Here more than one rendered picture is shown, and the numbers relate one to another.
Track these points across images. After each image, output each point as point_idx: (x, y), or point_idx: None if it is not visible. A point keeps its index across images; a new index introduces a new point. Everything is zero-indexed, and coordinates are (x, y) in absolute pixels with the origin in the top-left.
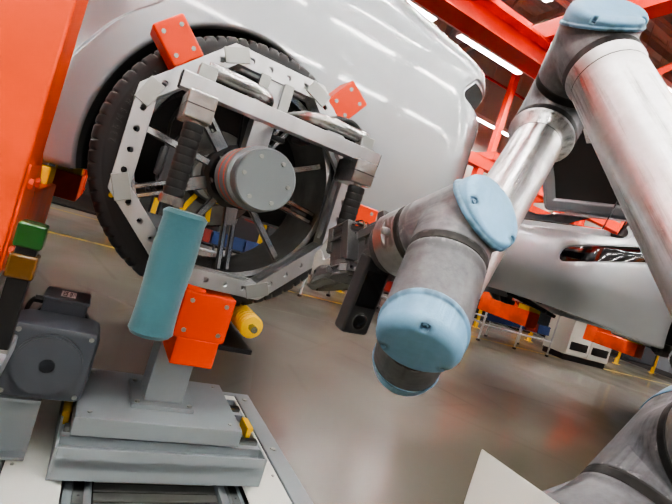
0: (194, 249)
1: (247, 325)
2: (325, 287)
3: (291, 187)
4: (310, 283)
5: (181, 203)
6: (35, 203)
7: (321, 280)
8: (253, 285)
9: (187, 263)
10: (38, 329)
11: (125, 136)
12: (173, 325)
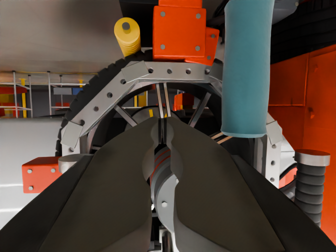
0: (237, 102)
1: (132, 31)
2: (153, 145)
3: (159, 205)
4: (223, 148)
5: (310, 159)
6: (278, 96)
7: (245, 204)
8: (141, 76)
9: (242, 85)
10: (283, 5)
11: (278, 170)
12: (234, 12)
